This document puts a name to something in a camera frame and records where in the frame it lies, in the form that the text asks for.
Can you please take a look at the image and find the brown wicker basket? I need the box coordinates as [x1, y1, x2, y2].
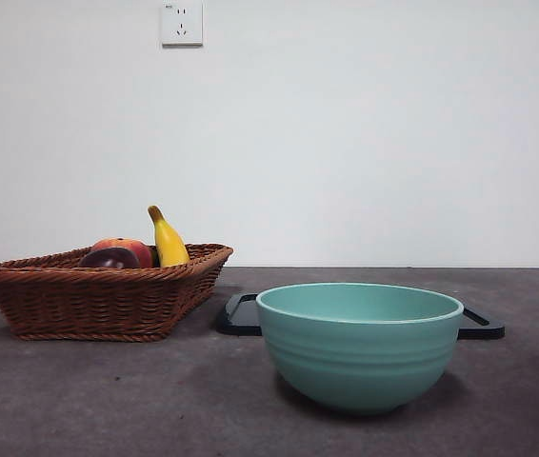
[0, 243, 235, 343]

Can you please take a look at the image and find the dark purple plum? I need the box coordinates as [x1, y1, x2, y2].
[77, 247, 142, 269]

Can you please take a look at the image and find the red orange peach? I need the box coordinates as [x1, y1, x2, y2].
[90, 237, 154, 268]

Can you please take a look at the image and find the yellow banana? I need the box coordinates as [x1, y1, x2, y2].
[147, 205, 190, 268]

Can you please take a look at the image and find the white wall power socket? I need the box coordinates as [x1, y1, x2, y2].
[161, 2, 205, 48]

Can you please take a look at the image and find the dark rectangular tray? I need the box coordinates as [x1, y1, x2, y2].
[215, 292, 507, 340]

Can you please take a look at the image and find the teal ribbed bowl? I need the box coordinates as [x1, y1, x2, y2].
[255, 281, 465, 415]

